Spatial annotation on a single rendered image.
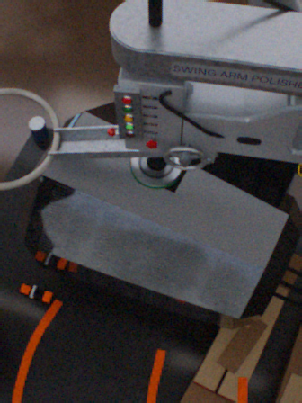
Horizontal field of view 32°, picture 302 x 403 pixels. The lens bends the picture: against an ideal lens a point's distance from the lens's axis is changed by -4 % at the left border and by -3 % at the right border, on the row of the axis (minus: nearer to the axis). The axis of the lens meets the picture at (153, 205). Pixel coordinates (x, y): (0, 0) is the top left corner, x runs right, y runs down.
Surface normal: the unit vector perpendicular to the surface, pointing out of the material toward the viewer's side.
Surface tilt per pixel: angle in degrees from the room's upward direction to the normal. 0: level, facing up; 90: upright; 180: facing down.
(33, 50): 0
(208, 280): 45
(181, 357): 0
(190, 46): 0
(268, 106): 40
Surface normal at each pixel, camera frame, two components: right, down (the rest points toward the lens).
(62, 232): -0.30, 0.31
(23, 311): -0.01, -0.39
